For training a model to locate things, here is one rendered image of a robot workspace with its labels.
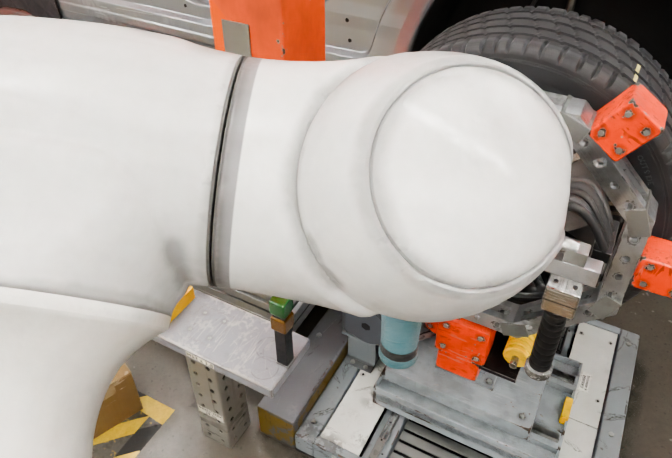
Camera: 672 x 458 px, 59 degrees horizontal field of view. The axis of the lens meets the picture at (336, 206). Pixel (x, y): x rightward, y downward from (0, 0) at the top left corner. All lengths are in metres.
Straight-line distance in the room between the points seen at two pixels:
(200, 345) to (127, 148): 1.29
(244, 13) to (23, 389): 0.96
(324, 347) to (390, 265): 1.70
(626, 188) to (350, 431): 1.04
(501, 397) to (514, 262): 1.52
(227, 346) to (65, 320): 1.27
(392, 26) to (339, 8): 0.17
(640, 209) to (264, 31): 0.71
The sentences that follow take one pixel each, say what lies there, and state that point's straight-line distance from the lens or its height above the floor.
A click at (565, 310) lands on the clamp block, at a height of 0.92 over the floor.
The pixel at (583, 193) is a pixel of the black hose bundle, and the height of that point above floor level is 1.04.
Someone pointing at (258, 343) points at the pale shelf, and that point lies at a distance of 1.48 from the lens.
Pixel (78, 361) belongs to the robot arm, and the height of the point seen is 1.41.
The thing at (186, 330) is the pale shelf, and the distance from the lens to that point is 1.54.
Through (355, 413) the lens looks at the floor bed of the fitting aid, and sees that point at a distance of 1.80.
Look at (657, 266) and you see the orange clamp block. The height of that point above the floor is 0.88.
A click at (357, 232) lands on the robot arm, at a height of 1.47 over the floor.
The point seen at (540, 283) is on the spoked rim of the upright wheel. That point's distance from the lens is 1.38.
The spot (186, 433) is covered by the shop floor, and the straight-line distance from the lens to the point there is 1.91.
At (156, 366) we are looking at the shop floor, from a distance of 2.07.
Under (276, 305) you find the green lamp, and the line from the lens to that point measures 1.27.
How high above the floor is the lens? 1.59
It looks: 38 degrees down
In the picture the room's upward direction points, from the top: straight up
